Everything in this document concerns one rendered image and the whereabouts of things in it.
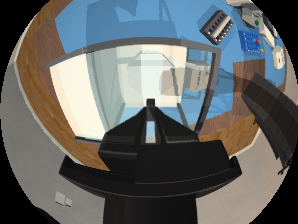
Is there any blue flat mat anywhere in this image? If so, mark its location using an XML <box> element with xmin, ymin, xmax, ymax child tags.
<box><xmin>55</xmin><ymin>0</ymin><xmax>285</xmax><ymax>120</ymax></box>

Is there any blue tube rack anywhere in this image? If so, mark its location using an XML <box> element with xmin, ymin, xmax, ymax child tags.
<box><xmin>238</xmin><ymin>30</ymin><xmax>261</xmax><ymax>53</ymax></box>

